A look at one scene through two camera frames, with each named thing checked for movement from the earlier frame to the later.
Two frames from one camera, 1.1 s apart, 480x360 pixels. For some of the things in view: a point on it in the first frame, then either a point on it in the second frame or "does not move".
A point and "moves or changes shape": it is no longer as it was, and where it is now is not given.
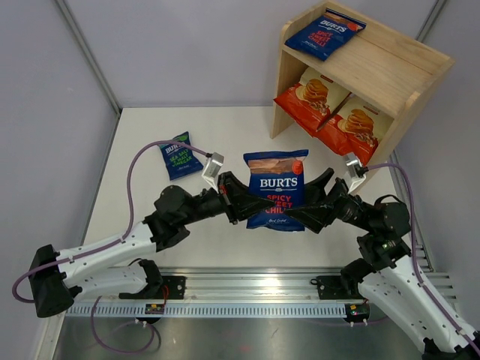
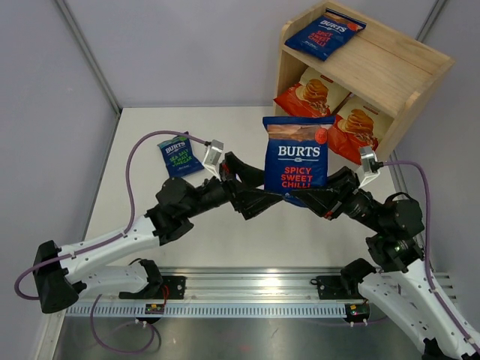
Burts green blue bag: [179, 159] does not move
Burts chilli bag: [280, 175] moves or changes shape
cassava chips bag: [355, 127] does not move
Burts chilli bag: [326, 35] does not move
